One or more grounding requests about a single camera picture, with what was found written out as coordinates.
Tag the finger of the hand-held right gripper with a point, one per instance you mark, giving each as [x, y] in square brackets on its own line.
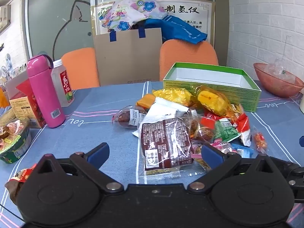
[301, 141]
[296, 180]

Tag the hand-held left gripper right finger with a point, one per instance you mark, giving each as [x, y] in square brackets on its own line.
[211, 155]

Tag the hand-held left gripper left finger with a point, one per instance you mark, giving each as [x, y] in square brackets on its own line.
[99, 153]

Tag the green snack packet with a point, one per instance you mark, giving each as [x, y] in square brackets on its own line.
[225, 131]

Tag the brown snack packet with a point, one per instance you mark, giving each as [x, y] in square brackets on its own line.
[163, 142]

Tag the green cardboard box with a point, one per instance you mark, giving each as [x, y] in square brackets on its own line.
[244, 95]

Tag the blue snack packet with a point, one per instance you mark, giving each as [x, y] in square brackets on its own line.
[243, 150]

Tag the clear dried date packet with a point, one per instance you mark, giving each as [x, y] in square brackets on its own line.
[124, 118]

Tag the small orange candy packet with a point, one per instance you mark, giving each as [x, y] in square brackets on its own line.
[259, 139]

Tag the red and white snack packet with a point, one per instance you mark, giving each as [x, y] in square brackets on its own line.
[243, 124]

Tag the blue tablecloth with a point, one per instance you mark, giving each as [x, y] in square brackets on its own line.
[95, 106]

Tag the yellow snack packet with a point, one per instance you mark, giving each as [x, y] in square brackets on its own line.
[173, 96]
[213, 101]

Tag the pink glass bowl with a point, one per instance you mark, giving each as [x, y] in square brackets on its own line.
[273, 85]

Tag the orange snack packet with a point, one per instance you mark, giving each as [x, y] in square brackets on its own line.
[146, 100]

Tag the clear plastic wrap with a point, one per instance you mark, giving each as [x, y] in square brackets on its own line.
[277, 72]

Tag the pink thermos bottle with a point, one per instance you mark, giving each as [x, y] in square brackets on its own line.
[45, 95]

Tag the green instant noodle bowl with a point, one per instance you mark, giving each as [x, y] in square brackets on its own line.
[14, 147]

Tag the red carton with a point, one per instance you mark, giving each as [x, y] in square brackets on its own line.
[26, 109]

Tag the orange chair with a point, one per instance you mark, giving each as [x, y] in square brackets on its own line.
[80, 68]
[187, 54]

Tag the brown paper bag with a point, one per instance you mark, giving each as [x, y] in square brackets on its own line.
[125, 59]

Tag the blue plastic bag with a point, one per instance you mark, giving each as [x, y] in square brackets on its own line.
[180, 28]

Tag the floral cloth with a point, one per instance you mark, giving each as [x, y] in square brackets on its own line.
[133, 9]

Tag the white air conditioner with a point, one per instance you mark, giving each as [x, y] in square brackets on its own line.
[4, 16]

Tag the calligraphy wall poster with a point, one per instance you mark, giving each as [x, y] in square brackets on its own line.
[187, 10]

